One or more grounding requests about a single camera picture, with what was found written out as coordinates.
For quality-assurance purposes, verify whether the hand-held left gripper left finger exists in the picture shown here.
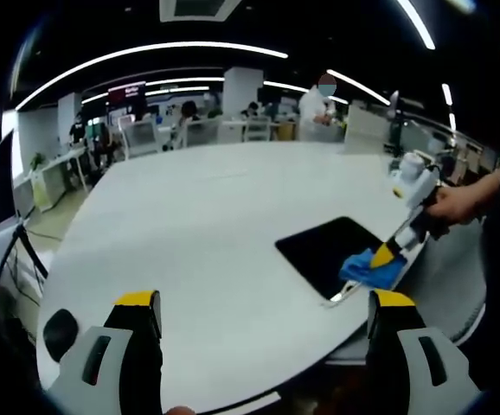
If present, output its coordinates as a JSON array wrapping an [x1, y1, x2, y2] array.
[[46, 290, 164, 415]]

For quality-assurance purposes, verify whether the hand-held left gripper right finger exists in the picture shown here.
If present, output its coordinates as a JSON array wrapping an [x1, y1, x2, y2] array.
[[364, 289, 484, 415]]

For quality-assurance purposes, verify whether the blue cleaning cloth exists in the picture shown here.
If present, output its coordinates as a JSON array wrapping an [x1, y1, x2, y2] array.
[[339, 247, 407, 291]]

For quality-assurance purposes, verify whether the person's right hand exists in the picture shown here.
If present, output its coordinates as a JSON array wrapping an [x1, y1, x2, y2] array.
[[422, 183, 485, 228]]

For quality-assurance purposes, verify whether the black computer mouse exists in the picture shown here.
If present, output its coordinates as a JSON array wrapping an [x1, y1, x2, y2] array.
[[42, 308, 80, 364]]

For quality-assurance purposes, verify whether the grey stand lamp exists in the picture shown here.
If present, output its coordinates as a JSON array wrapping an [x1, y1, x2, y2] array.
[[387, 89, 408, 153]]

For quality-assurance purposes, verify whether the white partition board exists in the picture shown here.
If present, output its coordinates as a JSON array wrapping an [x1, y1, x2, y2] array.
[[343, 104, 392, 154]]

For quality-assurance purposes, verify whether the black monitor stand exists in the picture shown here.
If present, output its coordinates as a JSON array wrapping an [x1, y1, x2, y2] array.
[[0, 214, 51, 306]]

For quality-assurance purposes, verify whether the curved ceiling light strip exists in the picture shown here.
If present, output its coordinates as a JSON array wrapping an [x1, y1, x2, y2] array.
[[15, 41, 290, 112], [395, 0, 437, 51]]

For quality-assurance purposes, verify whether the white mesh office chair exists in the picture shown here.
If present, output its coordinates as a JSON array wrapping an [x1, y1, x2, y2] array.
[[184, 118, 224, 149], [242, 115, 273, 144], [119, 118, 163, 159]]

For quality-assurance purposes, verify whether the long white side desk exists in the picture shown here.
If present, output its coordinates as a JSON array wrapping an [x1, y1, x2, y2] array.
[[13, 146, 90, 209]]

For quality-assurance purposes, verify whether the red display screen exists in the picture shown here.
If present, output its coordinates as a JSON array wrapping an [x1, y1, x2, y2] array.
[[107, 84, 148, 105]]

